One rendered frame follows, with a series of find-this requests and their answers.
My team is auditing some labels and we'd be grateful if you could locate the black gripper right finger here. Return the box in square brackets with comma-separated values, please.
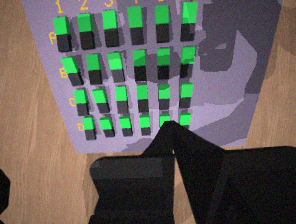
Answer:
[169, 120, 296, 224]

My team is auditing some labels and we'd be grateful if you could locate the grey switch panel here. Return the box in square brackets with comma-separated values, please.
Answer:
[21, 0, 283, 153]

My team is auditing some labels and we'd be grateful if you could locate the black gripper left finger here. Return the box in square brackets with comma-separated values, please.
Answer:
[89, 121, 175, 214]

